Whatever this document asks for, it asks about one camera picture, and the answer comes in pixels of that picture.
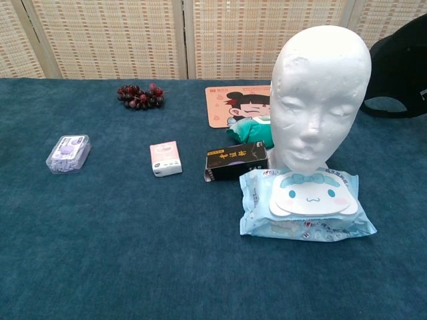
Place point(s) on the black baseball cap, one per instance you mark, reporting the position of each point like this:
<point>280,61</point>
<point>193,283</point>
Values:
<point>400,66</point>

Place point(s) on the white foam mannequin head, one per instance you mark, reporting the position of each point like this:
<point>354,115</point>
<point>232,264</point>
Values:
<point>320,83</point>

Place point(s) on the black box with gold text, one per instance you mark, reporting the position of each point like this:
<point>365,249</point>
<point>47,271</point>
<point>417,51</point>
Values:
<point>233,163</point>

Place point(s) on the small white tissue pack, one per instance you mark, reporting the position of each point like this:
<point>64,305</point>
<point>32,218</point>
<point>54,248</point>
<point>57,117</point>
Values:
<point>165,158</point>

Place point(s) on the bunch of dark red grapes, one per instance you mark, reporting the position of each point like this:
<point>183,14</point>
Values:
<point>141,97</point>

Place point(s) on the blue cartoon wet wipes pack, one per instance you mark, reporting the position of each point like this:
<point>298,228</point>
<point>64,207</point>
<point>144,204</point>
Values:
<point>300,216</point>

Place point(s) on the blue felt table cover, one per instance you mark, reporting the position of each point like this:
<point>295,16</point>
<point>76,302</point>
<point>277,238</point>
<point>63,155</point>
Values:
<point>133,250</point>

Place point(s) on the clear box purple floss picks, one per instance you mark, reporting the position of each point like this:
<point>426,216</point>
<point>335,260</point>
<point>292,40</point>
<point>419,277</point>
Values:
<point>68,155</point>

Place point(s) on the bamboo folding screen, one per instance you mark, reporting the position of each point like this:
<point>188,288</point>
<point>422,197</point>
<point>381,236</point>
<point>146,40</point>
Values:
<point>116,36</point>

